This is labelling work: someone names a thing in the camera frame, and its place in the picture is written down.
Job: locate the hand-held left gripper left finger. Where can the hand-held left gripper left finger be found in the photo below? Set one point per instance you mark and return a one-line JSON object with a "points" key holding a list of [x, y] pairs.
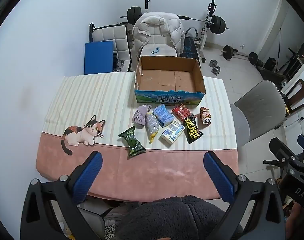
{"points": [[88, 177]]}

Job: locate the brown wooden chair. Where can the brown wooden chair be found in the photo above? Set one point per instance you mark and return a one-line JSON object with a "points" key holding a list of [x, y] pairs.
{"points": [[300, 90]]}

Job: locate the white puffer jacket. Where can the white puffer jacket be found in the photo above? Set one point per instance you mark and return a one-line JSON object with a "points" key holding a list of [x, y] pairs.
{"points": [[154, 25]]}

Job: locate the cat print striped tablecloth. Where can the cat print striped tablecloth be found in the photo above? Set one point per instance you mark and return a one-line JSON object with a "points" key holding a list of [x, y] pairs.
{"points": [[92, 100]]}

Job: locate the dark fleece garment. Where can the dark fleece garment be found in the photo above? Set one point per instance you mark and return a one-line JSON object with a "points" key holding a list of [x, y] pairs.
{"points": [[171, 220]]}

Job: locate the black floor barbell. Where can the black floor barbell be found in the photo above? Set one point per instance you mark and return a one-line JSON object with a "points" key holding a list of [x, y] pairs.
{"points": [[228, 51]]}

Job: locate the blue plastic packet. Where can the blue plastic packet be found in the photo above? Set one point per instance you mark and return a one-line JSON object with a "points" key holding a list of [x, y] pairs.
{"points": [[163, 115]]}

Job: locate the black yellow wipes packet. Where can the black yellow wipes packet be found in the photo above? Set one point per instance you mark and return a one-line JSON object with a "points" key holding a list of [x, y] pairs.
{"points": [[192, 128]]}

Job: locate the white quilted chair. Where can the white quilted chair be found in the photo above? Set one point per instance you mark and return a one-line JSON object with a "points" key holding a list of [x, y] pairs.
{"points": [[114, 36]]}

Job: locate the white blue tissue pack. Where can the white blue tissue pack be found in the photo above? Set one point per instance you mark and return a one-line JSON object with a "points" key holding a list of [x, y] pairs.
{"points": [[172, 133]]}

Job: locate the white padded chair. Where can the white padded chair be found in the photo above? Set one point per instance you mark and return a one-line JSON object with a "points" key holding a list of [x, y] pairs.
{"points": [[165, 50]]}

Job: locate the brown snack packet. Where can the brown snack packet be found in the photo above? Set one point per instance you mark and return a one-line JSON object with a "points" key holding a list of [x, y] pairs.
{"points": [[205, 115]]}

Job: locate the green snack packet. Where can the green snack packet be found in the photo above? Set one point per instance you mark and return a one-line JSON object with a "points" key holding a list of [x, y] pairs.
{"points": [[132, 142]]}

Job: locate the blue flat board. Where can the blue flat board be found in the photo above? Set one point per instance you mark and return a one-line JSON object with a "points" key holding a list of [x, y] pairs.
{"points": [[99, 57]]}

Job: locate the grey shell chair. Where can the grey shell chair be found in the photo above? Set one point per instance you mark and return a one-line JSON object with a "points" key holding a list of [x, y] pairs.
{"points": [[261, 105]]}

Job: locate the black exercise equipment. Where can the black exercise equipment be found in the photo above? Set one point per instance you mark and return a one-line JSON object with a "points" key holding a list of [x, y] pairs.
{"points": [[271, 67]]}

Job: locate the purple cloth bundle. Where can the purple cloth bundle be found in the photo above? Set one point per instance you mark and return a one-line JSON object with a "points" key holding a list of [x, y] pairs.
{"points": [[140, 116]]}

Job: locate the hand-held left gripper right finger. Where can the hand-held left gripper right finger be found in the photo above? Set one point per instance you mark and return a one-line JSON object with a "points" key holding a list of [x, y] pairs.
{"points": [[220, 177]]}

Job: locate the black barbell on rack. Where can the black barbell on rack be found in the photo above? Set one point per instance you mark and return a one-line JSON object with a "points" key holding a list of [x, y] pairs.
{"points": [[218, 25]]}

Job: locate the small blue packet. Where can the small blue packet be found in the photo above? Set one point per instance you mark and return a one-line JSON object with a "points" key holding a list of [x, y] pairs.
{"points": [[155, 50]]}

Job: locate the silver yellow snack packet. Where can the silver yellow snack packet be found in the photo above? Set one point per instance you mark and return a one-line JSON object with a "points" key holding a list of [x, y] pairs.
{"points": [[152, 126]]}

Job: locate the chrome dumbbell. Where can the chrome dumbbell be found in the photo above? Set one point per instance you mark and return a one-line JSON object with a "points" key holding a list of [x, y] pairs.
{"points": [[213, 63], [216, 70]]}

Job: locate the open cardboard box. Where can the open cardboard box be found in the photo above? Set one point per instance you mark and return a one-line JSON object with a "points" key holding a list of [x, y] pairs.
{"points": [[169, 80]]}

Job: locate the red snack packet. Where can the red snack packet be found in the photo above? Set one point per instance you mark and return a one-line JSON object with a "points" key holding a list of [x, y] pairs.
{"points": [[181, 112]]}

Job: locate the black weight bench pad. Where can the black weight bench pad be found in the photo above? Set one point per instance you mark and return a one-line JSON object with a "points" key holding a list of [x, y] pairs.
{"points": [[189, 48]]}

